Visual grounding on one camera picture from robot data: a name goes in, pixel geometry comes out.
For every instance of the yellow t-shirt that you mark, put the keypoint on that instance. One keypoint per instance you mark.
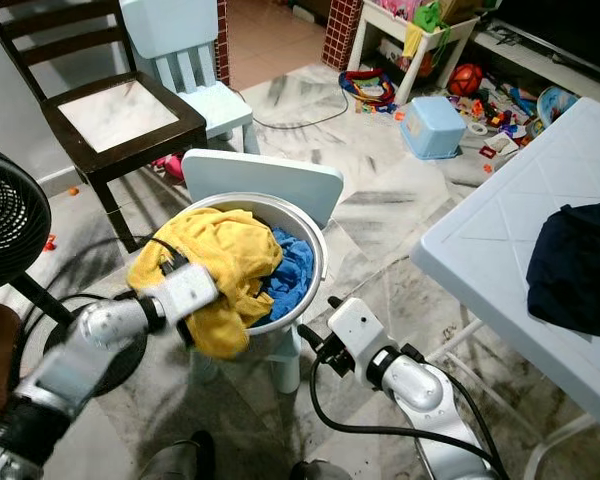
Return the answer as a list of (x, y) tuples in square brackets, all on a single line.
[(220, 250)]

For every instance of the navy garment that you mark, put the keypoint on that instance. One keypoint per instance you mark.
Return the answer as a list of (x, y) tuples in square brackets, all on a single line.
[(575, 270)]

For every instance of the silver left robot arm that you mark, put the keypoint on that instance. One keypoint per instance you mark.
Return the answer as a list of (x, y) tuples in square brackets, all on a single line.
[(100, 340)]

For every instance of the blue cloth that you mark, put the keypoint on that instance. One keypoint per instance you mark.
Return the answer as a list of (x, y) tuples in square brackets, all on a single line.
[(290, 275)]

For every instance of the white round basin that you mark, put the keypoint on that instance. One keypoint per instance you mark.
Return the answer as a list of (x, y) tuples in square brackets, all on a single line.
[(295, 215)]

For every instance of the grey robot right leg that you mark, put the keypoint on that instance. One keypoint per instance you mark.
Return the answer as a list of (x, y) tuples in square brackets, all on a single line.
[(320, 472)]

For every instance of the grey robot leg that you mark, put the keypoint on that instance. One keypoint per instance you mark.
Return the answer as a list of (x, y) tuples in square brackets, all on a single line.
[(175, 462), (320, 472)]

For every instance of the light blue child chair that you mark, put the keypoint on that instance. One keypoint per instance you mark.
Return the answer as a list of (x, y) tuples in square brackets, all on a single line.
[(260, 175), (170, 30)]

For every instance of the grey robot left leg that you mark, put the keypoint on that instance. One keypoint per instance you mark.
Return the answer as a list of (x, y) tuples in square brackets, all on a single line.
[(175, 462)]

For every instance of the light blue storage box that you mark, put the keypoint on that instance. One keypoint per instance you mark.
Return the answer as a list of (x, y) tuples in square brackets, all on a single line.
[(433, 128)]

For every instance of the white plastic table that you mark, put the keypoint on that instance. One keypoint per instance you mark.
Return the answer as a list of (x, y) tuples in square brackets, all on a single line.
[(510, 200)]

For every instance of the white toy shelf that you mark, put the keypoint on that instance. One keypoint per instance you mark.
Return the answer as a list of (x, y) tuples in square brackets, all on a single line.
[(409, 85)]

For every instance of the orange basketball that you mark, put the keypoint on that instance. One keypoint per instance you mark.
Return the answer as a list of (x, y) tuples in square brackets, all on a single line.
[(465, 80)]

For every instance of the red brick pillar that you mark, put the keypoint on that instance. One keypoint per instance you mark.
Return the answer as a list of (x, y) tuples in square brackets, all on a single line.
[(342, 35)]

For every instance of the small yellow cloth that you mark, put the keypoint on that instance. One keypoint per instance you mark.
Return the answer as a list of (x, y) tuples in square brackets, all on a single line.
[(413, 40)]

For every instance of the black floor fan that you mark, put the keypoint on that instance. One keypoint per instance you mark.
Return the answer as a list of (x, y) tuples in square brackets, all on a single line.
[(10, 220)]

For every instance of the dark wooden chair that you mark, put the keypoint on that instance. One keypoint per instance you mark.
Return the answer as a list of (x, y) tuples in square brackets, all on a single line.
[(115, 115)]

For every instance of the green toy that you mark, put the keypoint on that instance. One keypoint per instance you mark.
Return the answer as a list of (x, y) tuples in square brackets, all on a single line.
[(430, 15)]

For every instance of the black television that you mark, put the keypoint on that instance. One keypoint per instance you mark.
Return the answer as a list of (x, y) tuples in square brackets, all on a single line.
[(560, 20)]

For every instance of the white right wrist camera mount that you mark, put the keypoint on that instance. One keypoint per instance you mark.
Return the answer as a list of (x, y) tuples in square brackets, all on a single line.
[(358, 325)]

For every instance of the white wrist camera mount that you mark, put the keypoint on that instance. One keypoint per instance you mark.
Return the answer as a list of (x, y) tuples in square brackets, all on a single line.
[(358, 325), (192, 292)]

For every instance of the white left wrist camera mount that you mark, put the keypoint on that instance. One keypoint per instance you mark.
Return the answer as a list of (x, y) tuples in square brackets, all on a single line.
[(192, 292)]

